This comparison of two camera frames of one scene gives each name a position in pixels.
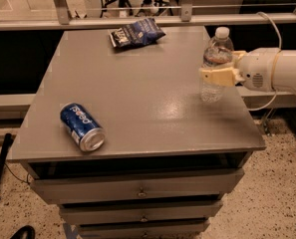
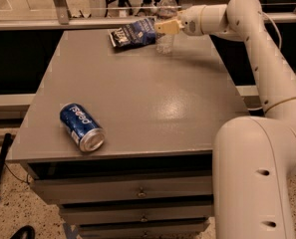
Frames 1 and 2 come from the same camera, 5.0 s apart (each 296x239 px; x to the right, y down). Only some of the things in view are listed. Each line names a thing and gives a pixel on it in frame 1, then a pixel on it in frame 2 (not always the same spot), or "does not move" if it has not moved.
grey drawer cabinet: x=168 y=161 does not move
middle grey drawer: x=98 y=213 does not move
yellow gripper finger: x=224 y=77 -> x=168 y=27
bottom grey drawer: x=148 y=230 does not move
